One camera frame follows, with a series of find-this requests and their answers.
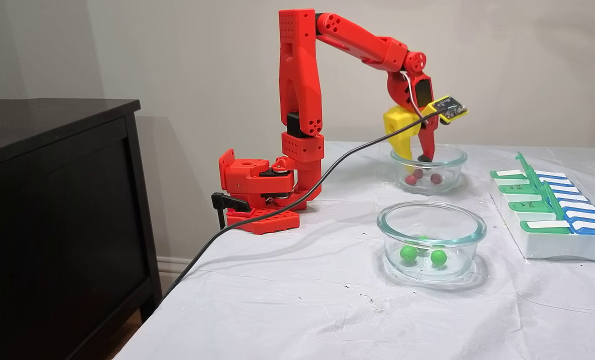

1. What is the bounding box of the weekly pill organizer box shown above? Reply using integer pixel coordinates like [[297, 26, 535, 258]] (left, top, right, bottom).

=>
[[489, 151, 595, 263]]

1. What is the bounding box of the glass bowl with teal rim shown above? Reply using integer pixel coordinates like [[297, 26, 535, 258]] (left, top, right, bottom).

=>
[[376, 201, 488, 282], [390, 143, 468, 196]]

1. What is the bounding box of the white tablecloth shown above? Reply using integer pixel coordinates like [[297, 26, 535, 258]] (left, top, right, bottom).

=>
[[113, 141, 595, 360]]

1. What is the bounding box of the white servo wire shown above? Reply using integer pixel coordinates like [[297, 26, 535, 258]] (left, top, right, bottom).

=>
[[400, 71, 424, 121]]

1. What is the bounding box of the black wooden cabinet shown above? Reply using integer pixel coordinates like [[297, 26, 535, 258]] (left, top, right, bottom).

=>
[[0, 98, 162, 360]]

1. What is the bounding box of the black table clamp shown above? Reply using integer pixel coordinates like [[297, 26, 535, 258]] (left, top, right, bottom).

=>
[[211, 192, 252, 231]]

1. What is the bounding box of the black camera cable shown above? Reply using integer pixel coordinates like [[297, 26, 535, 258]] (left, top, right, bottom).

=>
[[160, 111, 443, 301]]

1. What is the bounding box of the black camera board yellow holder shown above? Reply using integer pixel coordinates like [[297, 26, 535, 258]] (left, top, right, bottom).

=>
[[425, 96, 469, 126]]

